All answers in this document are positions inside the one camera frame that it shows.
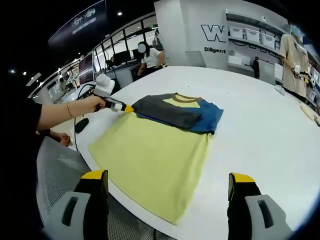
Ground black bag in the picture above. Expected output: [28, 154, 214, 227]
[251, 56, 261, 79]

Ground dark ceiling display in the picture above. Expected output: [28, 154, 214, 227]
[47, 0, 107, 49]

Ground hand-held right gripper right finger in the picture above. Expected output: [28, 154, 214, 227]
[226, 171, 293, 240]

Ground white storage bin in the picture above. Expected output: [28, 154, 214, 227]
[259, 32, 278, 47]
[228, 26, 246, 40]
[244, 28, 261, 42]

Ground yellow blue grey garment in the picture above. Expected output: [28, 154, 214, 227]
[88, 91, 224, 226]

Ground gold bracelet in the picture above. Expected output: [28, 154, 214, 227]
[66, 101, 75, 119]

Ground white office desk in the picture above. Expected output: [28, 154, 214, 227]
[96, 62, 151, 89]

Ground grey metal storage shelf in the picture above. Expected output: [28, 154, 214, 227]
[224, 8, 296, 84]

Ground person's left hand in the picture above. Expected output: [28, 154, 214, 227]
[84, 94, 108, 113]

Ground black oval object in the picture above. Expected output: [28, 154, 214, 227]
[74, 118, 90, 134]

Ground black computer monitor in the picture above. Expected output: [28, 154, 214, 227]
[112, 49, 132, 66]

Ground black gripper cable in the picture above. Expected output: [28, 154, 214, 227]
[73, 83, 98, 151]

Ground beige cloth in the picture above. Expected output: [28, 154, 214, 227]
[299, 102, 320, 126]

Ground grey mesh chair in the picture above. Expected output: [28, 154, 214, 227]
[36, 137, 161, 240]

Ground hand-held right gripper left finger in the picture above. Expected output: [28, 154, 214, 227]
[48, 169, 110, 240]

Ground small white item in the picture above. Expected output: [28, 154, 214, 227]
[274, 84, 286, 97]

